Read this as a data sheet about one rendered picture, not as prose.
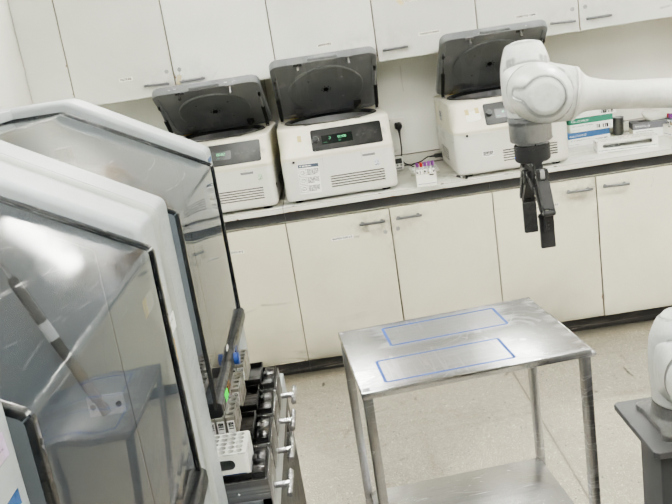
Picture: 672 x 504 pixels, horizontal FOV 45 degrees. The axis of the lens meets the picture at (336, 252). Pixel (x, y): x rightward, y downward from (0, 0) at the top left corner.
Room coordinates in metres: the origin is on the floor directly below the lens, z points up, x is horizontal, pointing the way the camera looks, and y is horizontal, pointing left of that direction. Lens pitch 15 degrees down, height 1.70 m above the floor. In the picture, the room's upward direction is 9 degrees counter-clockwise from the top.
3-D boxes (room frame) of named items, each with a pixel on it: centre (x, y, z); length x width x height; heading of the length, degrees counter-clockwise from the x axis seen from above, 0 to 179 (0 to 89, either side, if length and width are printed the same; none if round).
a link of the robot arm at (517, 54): (1.70, -0.44, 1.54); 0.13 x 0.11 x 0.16; 173
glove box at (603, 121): (4.36, -1.44, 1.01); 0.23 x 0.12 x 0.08; 89
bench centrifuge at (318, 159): (4.22, -0.08, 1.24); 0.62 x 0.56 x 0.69; 0
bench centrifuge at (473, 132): (4.21, -0.93, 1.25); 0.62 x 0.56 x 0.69; 179
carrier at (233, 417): (1.77, 0.30, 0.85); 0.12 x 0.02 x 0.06; 0
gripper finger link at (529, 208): (1.78, -0.45, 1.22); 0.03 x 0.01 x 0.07; 89
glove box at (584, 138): (4.36, -1.42, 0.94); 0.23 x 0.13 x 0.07; 94
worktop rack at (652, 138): (4.03, -1.52, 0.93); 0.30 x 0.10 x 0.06; 82
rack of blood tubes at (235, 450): (1.62, 0.40, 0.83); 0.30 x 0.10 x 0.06; 89
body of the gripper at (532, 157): (1.71, -0.45, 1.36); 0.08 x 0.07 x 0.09; 179
